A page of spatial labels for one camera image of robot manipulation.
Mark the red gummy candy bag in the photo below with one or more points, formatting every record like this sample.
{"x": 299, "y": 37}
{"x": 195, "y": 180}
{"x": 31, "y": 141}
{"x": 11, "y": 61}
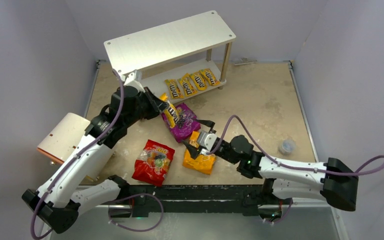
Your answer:
{"x": 153, "y": 163}

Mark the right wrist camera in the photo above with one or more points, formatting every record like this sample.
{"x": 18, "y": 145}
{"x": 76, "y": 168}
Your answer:
{"x": 206, "y": 142}

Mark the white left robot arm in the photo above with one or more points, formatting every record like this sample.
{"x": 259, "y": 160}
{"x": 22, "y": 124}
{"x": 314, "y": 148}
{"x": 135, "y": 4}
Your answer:
{"x": 58, "y": 202}

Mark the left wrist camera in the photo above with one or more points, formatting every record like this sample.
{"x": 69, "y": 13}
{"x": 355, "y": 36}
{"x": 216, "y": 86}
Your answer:
{"x": 133, "y": 79}

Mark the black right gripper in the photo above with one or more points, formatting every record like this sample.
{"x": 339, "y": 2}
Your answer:
{"x": 224, "y": 150}

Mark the orange gummy candy bag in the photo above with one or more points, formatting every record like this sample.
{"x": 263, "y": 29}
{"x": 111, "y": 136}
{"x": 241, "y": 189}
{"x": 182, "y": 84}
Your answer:
{"x": 203, "y": 163}

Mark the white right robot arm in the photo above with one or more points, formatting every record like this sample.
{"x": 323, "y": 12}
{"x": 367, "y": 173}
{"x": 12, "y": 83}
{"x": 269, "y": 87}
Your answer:
{"x": 331, "y": 181}

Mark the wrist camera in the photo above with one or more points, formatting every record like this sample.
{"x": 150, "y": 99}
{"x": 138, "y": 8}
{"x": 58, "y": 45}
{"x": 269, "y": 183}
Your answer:
{"x": 133, "y": 79}
{"x": 206, "y": 142}

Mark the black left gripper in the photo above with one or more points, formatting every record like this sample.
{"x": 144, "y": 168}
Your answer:
{"x": 148, "y": 101}

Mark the white two-tier shelf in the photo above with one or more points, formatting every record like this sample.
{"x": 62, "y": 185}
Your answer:
{"x": 166, "y": 43}

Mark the white cylindrical lamp shade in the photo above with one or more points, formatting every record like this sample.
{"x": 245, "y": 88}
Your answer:
{"x": 65, "y": 138}

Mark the yellow M&M candy bag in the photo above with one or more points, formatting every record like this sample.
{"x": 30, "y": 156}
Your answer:
{"x": 199, "y": 81}

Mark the small clear plastic cup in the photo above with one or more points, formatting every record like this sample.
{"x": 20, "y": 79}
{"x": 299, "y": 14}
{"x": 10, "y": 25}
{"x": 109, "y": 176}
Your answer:
{"x": 287, "y": 147}

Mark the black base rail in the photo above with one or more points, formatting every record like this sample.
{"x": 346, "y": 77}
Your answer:
{"x": 245, "y": 199}

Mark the grey bracket at wall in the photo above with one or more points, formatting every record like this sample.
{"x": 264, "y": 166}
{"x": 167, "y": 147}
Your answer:
{"x": 245, "y": 61}

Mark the purple gummy candy bag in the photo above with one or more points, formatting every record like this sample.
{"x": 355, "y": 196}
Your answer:
{"x": 186, "y": 123}

